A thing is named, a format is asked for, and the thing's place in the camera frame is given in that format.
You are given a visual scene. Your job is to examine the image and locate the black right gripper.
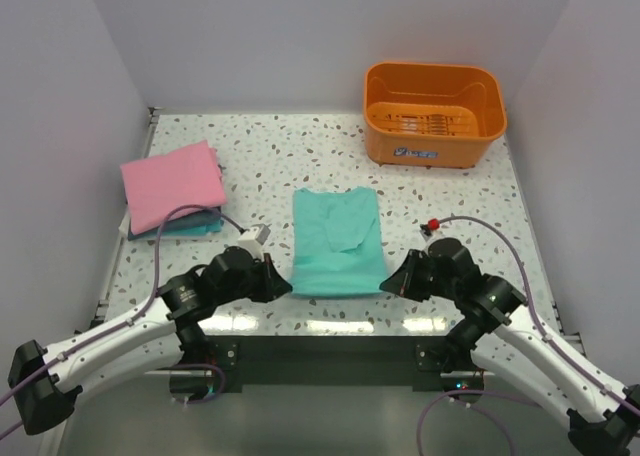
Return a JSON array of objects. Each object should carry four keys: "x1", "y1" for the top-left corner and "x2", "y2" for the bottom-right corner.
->
[{"x1": 380, "y1": 248, "x2": 458, "y2": 302}]

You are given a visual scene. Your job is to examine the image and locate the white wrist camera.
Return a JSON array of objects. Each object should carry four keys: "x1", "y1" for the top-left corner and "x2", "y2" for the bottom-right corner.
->
[
  {"x1": 420, "y1": 218, "x2": 441, "y2": 241},
  {"x1": 237, "y1": 224, "x2": 271, "y2": 260}
]

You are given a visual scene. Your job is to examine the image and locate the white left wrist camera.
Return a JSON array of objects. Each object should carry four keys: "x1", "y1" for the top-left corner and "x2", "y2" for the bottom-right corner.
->
[{"x1": 237, "y1": 224, "x2": 271, "y2": 260}]

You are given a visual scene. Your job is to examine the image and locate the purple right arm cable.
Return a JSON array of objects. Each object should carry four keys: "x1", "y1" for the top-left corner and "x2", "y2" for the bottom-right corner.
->
[{"x1": 415, "y1": 213, "x2": 640, "y2": 456}]

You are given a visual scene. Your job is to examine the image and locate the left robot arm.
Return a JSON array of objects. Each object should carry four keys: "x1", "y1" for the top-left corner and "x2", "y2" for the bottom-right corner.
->
[{"x1": 1, "y1": 246, "x2": 292, "y2": 436}]

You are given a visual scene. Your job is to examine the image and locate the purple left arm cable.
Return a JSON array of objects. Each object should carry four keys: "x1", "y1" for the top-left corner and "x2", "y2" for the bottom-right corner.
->
[{"x1": 0, "y1": 204, "x2": 246, "y2": 440}]

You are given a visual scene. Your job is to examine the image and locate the orange plastic basket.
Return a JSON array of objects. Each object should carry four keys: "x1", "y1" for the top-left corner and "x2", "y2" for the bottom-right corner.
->
[{"x1": 363, "y1": 62, "x2": 507, "y2": 169}]

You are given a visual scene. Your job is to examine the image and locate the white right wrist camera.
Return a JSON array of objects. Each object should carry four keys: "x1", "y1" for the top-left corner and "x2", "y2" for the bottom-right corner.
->
[{"x1": 420, "y1": 218, "x2": 441, "y2": 241}]

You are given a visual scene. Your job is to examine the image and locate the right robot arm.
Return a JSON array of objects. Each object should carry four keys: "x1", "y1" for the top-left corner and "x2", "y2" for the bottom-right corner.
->
[{"x1": 380, "y1": 238, "x2": 639, "y2": 455}]

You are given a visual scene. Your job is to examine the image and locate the mint green t-shirt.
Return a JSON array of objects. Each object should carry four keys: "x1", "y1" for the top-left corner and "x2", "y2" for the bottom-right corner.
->
[{"x1": 291, "y1": 187, "x2": 389, "y2": 298}]

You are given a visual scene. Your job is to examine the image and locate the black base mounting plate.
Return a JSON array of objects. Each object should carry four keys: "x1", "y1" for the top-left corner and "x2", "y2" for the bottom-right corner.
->
[{"x1": 167, "y1": 334, "x2": 503, "y2": 395}]

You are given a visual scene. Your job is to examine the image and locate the folded turquoise t-shirt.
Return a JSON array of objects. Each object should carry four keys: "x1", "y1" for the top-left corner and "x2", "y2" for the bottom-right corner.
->
[{"x1": 144, "y1": 220, "x2": 224, "y2": 242}]

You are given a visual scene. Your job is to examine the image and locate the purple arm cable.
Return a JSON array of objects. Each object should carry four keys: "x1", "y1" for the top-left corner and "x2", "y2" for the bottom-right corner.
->
[
  {"x1": 0, "y1": 204, "x2": 246, "y2": 440},
  {"x1": 415, "y1": 213, "x2": 640, "y2": 456}
]

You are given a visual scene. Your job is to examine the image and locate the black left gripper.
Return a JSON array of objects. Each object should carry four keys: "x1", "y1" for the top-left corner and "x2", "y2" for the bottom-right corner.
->
[{"x1": 216, "y1": 251, "x2": 292, "y2": 304}]

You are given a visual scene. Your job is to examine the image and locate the folded pink t-shirt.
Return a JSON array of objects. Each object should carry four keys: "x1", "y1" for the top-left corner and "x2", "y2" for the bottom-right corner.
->
[{"x1": 119, "y1": 139, "x2": 229, "y2": 236}]

